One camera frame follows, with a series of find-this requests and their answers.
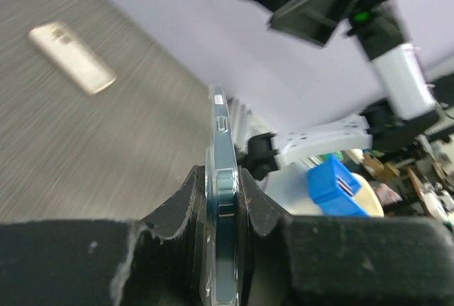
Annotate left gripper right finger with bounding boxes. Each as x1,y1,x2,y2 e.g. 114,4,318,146
238,169,453,305

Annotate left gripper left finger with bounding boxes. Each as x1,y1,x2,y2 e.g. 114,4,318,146
1,166,205,305

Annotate clear phone case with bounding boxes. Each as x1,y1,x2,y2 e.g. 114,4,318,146
200,85,238,305

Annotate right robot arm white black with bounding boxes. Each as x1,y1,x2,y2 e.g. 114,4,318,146
230,0,439,180

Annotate blue plastic bin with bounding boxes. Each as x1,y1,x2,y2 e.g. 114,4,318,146
307,155,369,217

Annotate cream chair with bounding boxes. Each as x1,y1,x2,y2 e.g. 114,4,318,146
353,173,384,217

